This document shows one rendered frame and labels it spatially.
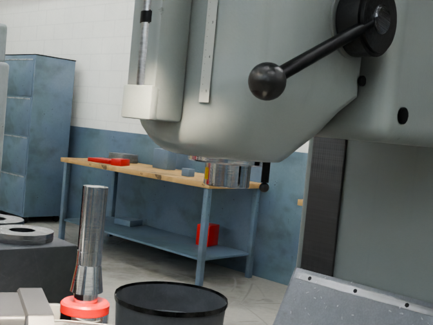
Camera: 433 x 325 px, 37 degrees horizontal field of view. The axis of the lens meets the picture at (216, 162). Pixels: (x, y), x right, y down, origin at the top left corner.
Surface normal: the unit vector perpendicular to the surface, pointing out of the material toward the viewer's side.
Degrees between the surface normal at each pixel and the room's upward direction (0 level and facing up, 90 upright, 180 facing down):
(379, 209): 90
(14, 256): 90
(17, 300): 0
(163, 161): 90
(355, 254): 90
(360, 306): 64
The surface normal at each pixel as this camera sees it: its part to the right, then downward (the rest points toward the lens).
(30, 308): 0.10, -0.99
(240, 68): -0.07, 0.04
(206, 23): -0.68, -0.03
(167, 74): 0.73, 0.11
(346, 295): -0.57, -0.47
